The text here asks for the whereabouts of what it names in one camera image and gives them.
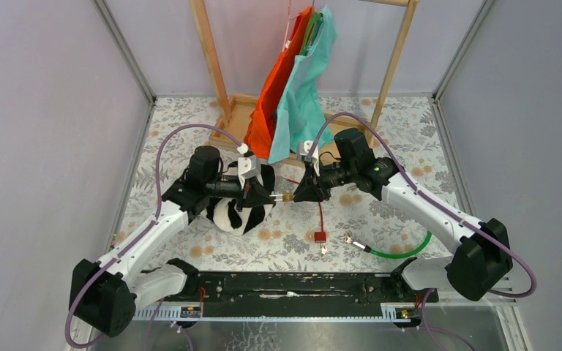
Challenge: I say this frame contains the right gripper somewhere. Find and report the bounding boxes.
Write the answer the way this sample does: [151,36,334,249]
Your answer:
[293,158,356,203]

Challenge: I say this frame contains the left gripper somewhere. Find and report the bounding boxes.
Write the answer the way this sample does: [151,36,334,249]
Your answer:
[205,175,275,213]

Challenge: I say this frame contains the brass padlock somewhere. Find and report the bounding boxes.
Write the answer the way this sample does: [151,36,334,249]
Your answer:
[270,192,293,202]

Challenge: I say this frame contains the red cable lock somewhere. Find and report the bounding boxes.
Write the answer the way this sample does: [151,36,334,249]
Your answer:
[285,203,326,244]

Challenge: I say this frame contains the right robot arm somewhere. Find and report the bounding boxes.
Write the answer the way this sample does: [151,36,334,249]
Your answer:
[293,128,513,301]

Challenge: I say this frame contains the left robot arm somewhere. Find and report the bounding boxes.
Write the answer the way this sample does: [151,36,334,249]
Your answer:
[67,146,275,337]

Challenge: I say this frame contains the black white striped plush cloth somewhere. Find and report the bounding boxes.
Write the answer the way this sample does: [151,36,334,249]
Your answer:
[206,161,275,236]

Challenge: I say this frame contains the orange shirt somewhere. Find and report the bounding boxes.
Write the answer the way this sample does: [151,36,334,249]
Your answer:
[244,5,314,159]

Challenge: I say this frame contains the wooden clothes rack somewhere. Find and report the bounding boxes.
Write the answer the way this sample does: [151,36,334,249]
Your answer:
[190,1,418,150]

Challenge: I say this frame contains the teal shirt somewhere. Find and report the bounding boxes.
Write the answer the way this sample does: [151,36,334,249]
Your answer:
[267,5,337,164]

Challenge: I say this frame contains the pink clothes hanger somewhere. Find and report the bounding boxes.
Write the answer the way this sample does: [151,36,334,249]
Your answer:
[282,0,293,51]

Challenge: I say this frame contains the green clothes hanger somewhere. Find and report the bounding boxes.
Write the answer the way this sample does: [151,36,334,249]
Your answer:
[299,12,323,56]

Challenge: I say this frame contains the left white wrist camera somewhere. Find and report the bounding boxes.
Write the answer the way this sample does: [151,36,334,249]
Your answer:
[236,143,261,189]

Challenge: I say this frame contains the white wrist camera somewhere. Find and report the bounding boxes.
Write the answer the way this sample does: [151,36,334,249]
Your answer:
[297,140,319,165]
[236,143,261,189]

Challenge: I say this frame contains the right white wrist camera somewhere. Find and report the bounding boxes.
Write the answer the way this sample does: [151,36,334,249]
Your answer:
[297,140,319,165]

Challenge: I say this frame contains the green cable lock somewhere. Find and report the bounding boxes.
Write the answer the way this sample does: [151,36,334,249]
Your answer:
[343,231,432,260]

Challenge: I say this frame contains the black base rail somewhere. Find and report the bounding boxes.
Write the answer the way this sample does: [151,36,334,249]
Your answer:
[166,258,439,309]

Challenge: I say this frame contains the white slotted cable duct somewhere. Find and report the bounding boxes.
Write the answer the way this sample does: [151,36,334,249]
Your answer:
[134,299,420,323]

